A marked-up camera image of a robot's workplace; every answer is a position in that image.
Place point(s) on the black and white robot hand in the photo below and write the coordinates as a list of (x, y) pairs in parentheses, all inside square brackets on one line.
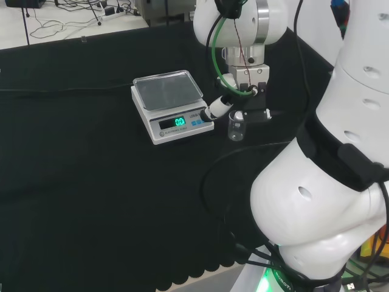
[(249, 76)]

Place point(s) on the small clear glass beaker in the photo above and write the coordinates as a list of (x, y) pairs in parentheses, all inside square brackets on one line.
[(236, 130)]

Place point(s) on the white electronic balance, steel pan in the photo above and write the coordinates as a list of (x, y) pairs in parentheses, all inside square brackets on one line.
[(170, 100)]

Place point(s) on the grey metal cabinet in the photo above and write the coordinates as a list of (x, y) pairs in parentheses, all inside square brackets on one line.
[(164, 12)]

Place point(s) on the white power strip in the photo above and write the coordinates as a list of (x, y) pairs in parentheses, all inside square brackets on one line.
[(111, 13)]

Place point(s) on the black tripod leg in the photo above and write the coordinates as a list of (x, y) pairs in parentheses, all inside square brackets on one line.
[(95, 13)]

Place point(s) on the black bench cloth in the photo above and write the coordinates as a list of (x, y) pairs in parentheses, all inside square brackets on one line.
[(91, 182)]

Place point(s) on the yellow stop button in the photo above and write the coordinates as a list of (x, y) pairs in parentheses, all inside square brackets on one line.
[(369, 246)]

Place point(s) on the thin black stand pole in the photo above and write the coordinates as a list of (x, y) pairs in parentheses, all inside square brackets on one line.
[(25, 24)]

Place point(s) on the black computer tower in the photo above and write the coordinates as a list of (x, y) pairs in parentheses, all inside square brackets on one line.
[(25, 3)]

